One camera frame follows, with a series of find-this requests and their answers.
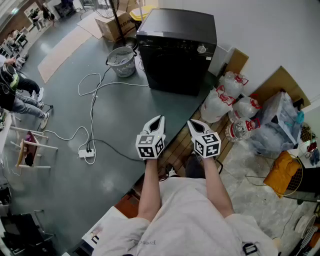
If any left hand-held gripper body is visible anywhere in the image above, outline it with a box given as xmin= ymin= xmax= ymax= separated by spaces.
xmin=135 ymin=128 xmax=167 ymax=160

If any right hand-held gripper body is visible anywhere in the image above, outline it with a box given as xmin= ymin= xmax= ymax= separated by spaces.
xmin=191 ymin=129 xmax=222 ymax=159

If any black washing machine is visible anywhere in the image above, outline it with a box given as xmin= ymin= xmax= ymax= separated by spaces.
xmin=136 ymin=8 xmax=218 ymax=97

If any person's left forearm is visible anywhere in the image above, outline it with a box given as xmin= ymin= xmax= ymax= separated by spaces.
xmin=136 ymin=157 xmax=162 ymax=223

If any person's right forearm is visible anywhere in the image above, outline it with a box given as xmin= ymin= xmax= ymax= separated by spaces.
xmin=200 ymin=156 xmax=236 ymax=219

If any person's dark shoe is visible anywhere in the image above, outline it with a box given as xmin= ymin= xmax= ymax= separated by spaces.
xmin=184 ymin=153 xmax=206 ymax=180

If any white power strip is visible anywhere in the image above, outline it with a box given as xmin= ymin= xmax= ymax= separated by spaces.
xmin=78 ymin=148 xmax=96 ymax=159

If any white mesh laundry basket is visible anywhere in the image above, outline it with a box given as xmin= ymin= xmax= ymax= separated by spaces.
xmin=105 ymin=46 xmax=138 ymax=78

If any white box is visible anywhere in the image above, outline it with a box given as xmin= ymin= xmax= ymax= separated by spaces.
xmin=208 ymin=44 xmax=236 ymax=77

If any narrow leaning cardboard sheet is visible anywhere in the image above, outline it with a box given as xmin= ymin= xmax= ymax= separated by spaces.
xmin=225 ymin=48 xmax=250 ymax=75

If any person's grey shirt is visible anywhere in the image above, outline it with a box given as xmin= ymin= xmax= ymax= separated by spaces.
xmin=91 ymin=176 xmax=280 ymax=256

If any wide leaning cardboard sheet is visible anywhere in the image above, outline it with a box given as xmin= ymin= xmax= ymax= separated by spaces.
xmin=251 ymin=65 xmax=312 ymax=110

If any white board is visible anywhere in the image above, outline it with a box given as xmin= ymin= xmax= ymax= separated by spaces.
xmin=81 ymin=205 xmax=129 ymax=249

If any brown cardboard box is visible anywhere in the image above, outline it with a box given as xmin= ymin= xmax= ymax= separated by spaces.
xmin=94 ymin=9 xmax=137 ymax=43

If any black floor stand pole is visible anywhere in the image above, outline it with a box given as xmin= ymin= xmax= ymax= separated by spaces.
xmin=108 ymin=0 xmax=138 ymax=51

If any black glass table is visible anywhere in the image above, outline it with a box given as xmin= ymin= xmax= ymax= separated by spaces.
xmin=284 ymin=156 xmax=320 ymax=204

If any large flat cardboard sheet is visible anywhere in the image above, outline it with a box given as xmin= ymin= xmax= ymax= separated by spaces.
xmin=37 ymin=24 xmax=94 ymax=84

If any yellow bin lid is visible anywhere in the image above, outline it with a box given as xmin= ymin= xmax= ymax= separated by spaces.
xmin=129 ymin=6 xmax=158 ymax=23

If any small flat cardboard sheet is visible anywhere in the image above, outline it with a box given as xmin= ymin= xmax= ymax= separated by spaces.
xmin=76 ymin=11 xmax=106 ymax=40

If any wooden chair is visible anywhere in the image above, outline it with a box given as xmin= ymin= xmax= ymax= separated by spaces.
xmin=9 ymin=126 xmax=59 ymax=170

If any white desk fan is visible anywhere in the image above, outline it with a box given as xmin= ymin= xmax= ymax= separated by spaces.
xmin=294 ymin=214 xmax=318 ymax=240

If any black office chair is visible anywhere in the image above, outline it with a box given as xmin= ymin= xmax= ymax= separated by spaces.
xmin=0 ymin=209 xmax=55 ymax=256

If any clear bottle with red handle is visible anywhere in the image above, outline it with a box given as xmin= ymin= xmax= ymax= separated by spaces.
xmin=199 ymin=84 xmax=236 ymax=124
xmin=219 ymin=71 xmax=250 ymax=99
xmin=224 ymin=117 xmax=261 ymax=143
xmin=229 ymin=93 xmax=263 ymax=121

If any black power cable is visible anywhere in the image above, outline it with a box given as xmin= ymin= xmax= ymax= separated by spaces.
xmin=86 ymin=138 xmax=151 ymax=163

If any white power cable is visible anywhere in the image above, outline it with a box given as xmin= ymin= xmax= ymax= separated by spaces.
xmin=42 ymin=72 xmax=150 ymax=165

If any black strap buckle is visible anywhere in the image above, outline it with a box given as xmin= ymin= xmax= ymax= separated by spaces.
xmin=241 ymin=242 xmax=259 ymax=256

